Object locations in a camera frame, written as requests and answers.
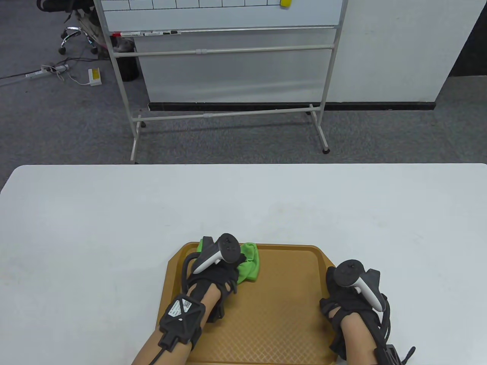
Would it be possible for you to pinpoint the green square towel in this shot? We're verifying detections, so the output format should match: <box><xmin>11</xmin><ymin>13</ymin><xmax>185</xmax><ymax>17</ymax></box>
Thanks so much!
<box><xmin>196</xmin><ymin>240</ymin><xmax>261</xmax><ymax>284</ymax></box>

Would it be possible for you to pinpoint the black white right hand controller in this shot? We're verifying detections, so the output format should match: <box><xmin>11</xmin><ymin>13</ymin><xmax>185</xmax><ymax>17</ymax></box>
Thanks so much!
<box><xmin>334</xmin><ymin>260</ymin><xmax>382</xmax><ymax>311</ymax></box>

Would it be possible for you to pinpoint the black waste bin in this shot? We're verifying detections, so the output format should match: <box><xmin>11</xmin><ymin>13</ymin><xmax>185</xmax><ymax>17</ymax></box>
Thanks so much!
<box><xmin>114</xmin><ymin>37</ymin><xmax>139</xmax><ymax>81</ymax></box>

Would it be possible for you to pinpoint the person's right forearm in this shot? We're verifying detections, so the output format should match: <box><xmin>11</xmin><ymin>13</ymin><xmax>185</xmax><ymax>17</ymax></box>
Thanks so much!
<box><xmin>340</xmin><ymin>315</ymin><xmax>381</xmax><ymax>365</ymax></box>

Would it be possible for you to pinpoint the person's left hand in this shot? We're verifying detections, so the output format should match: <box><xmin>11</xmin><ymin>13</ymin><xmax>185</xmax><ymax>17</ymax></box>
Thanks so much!
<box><xmin>185</xmin><ymin>236</ymin><xmax>248</xmax><ymax>296</ymax></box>

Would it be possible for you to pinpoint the black office chair chrome base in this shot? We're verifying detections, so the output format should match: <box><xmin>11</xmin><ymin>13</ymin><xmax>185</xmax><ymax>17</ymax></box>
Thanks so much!
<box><xmin>37</xmin><ymin>0</ymin><xmax>103</xmax><ymax>57</ymax></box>

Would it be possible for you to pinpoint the black white left hand controller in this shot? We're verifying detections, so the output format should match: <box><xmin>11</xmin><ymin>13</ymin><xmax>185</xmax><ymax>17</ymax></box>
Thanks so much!
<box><xmin>192</xmin><ymin>233</ymin><xmax>241</xmax><ymax>275</ymax></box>

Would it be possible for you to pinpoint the black white hand controller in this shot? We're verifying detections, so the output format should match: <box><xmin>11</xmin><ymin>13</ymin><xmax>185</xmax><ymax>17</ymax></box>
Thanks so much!
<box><xmin>192</xmin><ymin>233</ymin><xmax>241</xmax><ymax>275</ymax></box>
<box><xmin>334</xmin><ymin>260</ymin><xmax>382</xmax><ymax>311</ymax></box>

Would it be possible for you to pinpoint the black glove cable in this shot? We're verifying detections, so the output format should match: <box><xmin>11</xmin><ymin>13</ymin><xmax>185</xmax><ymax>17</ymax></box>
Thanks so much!
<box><xmin>181</xmin><ymin>253</ymin><xmax>199</xmax><ymax>297</ymax></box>
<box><xmin>378</xmin><ymin>293</ymin><xmax>392</xmax><ymax>346</ymax></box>

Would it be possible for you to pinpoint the brown plastic food tray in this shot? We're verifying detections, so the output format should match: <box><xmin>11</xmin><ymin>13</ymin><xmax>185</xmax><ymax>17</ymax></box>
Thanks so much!
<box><xmin>157</xmin><ymin>243</ymin><xmax>339</xmax><ymax>365</ymax></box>

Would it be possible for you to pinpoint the person's right hand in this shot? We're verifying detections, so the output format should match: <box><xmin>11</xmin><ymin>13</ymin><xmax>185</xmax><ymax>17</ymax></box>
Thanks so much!
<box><xmin>319</xmin><ymin>265</ymin><xmax>383</xmax><ymax>324</ymax></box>

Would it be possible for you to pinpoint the white floor cable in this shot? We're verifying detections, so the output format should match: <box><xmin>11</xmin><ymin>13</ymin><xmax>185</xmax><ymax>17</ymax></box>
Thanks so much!
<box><xmin>57</xmin><ymin>71</ymin><xmax>90</xmax><ymax>86</ymax></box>

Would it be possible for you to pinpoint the white power strip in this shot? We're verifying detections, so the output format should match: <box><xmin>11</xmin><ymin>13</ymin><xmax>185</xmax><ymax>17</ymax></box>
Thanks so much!
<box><xmin>25</xmin><ymin>65</ymin><xmax>70</xmax><ymax>79</ymax></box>

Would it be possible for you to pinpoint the black floor cable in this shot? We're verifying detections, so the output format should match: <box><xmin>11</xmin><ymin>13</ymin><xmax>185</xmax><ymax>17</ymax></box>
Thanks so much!
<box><xmin>0</xmin><ymin>56</ymin><xmax>100</xmax><ymax>81</ymax></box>

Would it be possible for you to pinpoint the white rolling whiteboard stand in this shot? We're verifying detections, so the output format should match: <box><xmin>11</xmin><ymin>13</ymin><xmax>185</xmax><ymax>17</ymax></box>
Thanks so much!
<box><xmin>92</xmin><ymin>0</ymin><xmax>349</xmax><ymax>165</ymax></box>

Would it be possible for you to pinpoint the black left wrist sensor module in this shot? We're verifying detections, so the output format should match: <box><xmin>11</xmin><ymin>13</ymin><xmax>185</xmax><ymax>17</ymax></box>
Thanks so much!
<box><xmin>159</xmin><ymin>297</ymin><xmax>206</xmax><ymax>346</ymax></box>

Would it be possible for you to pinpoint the person's left forearm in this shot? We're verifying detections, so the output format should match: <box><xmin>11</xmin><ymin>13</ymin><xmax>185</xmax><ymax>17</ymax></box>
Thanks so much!
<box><xmin>131</xmin><ymin>285</ymin><xmax>222</xmax><ymax>365</ymax></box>

